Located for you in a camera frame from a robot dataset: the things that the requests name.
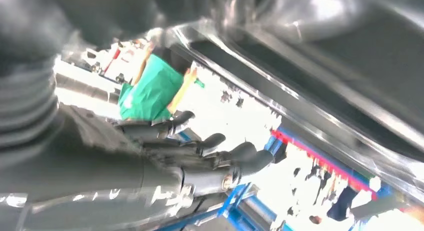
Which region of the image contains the blue steel shelf rack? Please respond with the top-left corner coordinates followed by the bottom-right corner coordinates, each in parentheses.
top-left (158, 183), bottom-right (294, 231)

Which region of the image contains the stainless steel workbench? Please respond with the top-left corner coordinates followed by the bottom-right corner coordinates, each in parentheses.
top-left (165, 0), bottom-right (424, 207)

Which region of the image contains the black taped mount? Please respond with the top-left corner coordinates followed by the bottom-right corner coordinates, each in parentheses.
top-left (0, 0), bottom-right (167, 58)

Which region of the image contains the person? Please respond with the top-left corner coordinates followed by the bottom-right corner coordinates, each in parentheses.
top-left (117, 40), bottom-right (206, 123)

